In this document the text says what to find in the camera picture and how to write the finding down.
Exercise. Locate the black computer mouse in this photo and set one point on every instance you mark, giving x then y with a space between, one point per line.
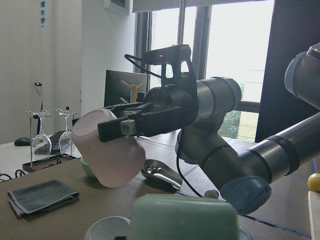
22 142

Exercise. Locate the wooden mug tree stand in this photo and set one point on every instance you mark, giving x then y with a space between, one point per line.
133 90

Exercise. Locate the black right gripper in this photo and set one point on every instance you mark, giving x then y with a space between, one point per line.
148 119

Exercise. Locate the yellow plastic cup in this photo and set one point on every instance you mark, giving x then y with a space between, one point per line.
313 182

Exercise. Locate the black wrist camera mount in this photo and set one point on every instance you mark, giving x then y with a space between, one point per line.
178 80

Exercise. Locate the mint green plastic cup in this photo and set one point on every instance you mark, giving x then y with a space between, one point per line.
166 204

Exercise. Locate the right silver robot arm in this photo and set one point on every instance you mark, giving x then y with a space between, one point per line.
243 179

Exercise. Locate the black monitor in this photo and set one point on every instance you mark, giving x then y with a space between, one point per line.
118 85

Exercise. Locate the mint green bowl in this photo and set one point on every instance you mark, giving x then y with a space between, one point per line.
86 168

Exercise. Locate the grey folded cloth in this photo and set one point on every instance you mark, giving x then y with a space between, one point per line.
44 196

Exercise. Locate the wine glass rack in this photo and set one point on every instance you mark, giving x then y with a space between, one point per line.
40 145

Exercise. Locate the black keyboard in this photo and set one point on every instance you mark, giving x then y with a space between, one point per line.
55 147

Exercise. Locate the metal scoop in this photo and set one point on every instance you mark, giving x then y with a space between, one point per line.
161 174

